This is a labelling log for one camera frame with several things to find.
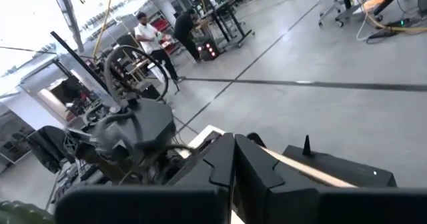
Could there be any black monitor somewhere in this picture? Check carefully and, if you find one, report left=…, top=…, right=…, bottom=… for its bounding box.
left=26, top=125, right=76, bottom=175

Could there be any yellow floor cable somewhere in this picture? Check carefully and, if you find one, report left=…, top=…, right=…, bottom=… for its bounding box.
left=362, top=2, right=427, bottom=35

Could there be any yellow hanging strap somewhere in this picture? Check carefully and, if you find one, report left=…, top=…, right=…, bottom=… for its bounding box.
left=92, top=0, right=115, bottom=59

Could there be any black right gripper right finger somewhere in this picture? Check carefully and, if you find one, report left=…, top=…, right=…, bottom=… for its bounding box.
left=233, top=133, right=323, bottom=224

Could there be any person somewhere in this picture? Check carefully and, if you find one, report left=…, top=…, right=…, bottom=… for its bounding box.
left=134, top=11, right=183, bottom=83
left=173, top=8, right=203, bottom=63

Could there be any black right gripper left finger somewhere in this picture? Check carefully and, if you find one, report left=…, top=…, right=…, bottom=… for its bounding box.
left=165, top=132, right=236, bottom=189

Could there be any black lit computer tower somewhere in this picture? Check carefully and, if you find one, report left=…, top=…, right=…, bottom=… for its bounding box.
left=195, top=39, right=221, bottom=62

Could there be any black diagonal frame bar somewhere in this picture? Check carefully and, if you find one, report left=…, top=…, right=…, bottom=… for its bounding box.
left=49, top=30, right=113, bottom=97

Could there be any black desk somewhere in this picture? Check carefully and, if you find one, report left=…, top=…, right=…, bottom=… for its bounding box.
left=199, top=0, right=256, bottom=50

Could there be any black flat box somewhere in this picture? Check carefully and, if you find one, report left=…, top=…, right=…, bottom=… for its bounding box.
left=282, top=134, right=398, bottom=189

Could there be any green cactus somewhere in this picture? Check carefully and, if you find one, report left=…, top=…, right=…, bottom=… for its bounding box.
left=0, top=200, right=56, bottom=224

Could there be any grey rolling cart base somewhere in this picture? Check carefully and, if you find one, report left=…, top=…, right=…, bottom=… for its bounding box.
left=316, top=0, right=356, bottom=29

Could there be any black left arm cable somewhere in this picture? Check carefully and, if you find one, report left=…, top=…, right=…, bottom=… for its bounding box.
left=103, top=45, right=170, bottom=107

